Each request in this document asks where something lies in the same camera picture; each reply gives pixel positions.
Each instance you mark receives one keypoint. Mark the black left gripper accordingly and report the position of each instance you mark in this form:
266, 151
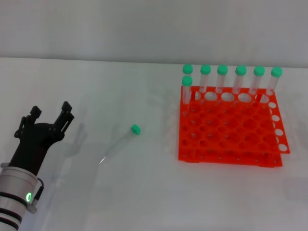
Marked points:
33, 144

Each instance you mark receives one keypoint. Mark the green-capped clear test tube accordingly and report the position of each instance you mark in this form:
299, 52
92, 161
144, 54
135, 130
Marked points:
222, 69
276, 71
240, 70
259, 70
187, 68
121, 142
205, 69
187, 81

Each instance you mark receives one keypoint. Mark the orange test tube rack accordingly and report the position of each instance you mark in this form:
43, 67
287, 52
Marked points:
228, 134

